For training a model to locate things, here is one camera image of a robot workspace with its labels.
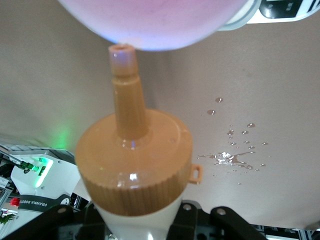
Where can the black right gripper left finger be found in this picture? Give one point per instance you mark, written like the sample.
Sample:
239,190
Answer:
62,225

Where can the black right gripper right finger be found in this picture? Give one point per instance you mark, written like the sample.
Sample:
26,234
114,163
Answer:
212,227

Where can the clear sauce bottle orange cap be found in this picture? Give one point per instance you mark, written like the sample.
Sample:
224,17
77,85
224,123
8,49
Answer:
132,162

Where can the pink plastic cup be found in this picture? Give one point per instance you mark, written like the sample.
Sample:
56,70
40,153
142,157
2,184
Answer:
150,20

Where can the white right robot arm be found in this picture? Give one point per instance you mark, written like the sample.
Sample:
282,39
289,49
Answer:
62,175

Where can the small clear liquid puddle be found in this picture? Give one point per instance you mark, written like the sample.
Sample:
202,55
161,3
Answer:
230,158

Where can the brown table cover sheet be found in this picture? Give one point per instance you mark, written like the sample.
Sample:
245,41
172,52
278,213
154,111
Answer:
250,75

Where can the silver digital kitchen scale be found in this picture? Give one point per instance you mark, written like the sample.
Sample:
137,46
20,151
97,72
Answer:
280,10

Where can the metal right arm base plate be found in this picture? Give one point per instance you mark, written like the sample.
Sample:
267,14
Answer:
30,149

